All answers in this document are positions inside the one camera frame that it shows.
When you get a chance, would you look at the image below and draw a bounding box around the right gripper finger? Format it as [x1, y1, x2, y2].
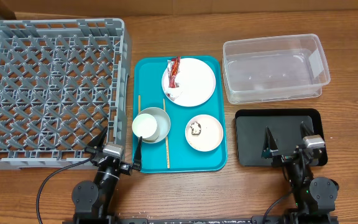
[300, 121, 314, 139]
[261, 126, 278, 157]

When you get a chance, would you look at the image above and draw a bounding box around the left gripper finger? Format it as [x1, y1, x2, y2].
[86, 127, 108, 151]
[132, 136, 143, 171]

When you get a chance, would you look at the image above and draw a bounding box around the white paper cup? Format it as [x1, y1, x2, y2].
[132, 113, 159, 142]

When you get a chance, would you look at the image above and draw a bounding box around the grey round bowl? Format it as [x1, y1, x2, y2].
[140, 107, 171, 144]

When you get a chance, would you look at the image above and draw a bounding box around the small pink bowl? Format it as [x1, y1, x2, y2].
[185, 114, 224, 152]

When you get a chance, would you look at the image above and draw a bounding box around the wooden chopstick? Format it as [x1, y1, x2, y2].
[138, 95, 141, 114]
[163, 98, 170, 169]

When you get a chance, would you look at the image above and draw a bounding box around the brown food scrap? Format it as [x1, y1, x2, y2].
[190, 121, 201, 136]

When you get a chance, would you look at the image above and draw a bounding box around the white napkin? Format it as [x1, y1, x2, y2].
[164, 84, 183, 101]

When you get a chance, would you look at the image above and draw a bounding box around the red snack wrapper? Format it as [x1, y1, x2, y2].
[167, 56, 181, 88]

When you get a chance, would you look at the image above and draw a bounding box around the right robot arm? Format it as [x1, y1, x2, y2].
[261, 123, 339, 223]

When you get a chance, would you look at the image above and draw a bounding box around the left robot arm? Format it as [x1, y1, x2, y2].
[71, 128, 143, 224]

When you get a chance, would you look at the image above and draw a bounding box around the clear plastic waste bin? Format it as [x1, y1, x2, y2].
[222, 34, 331, 105]

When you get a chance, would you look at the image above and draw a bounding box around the grey plastic dish rack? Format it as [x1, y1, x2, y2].
[0, 18, 131, 170]

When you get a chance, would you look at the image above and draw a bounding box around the teal serving tray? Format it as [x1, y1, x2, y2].
[133, 55, 227, 174]

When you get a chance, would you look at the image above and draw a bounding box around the large white round plate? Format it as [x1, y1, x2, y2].
[162, 57, 216, 107]

